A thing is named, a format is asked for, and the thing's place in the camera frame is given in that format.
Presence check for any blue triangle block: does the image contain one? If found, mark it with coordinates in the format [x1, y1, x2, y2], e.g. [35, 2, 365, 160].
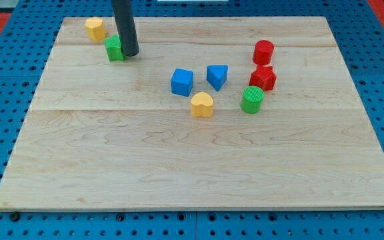
[206, 65, 229, 91]

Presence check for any red star block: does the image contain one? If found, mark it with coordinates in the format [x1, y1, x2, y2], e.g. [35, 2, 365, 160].
[249, 65, 277, 91]

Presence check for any green star block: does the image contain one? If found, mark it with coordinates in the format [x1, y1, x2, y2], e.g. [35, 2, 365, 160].
[104, 35, 125, 61]

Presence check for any yellow heart block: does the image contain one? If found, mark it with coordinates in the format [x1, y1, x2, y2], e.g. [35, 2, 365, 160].
[191, 91, 214, 118]

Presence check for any blue cube block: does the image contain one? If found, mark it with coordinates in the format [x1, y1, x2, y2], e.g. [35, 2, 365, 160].
[171, 68, 193, 97]

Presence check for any wooden board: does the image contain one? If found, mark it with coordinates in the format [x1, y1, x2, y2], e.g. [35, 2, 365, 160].
[0, 17, 384, 212]

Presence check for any green cylinder block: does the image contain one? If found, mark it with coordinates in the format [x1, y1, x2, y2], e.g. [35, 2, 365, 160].
[240, 86, 265, 114]

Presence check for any red cylinder block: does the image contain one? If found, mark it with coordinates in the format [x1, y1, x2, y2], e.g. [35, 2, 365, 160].
[253, 40, 275, 65]

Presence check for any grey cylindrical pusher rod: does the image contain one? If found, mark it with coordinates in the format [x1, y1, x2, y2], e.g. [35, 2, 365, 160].
[111, 0, 139, 57]

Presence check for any yellow pentagon block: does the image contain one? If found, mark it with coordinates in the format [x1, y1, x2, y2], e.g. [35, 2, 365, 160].
[85, 17, 106, 41]

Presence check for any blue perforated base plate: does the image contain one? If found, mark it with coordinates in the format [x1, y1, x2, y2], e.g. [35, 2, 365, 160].
[0, 0, 384, 239]

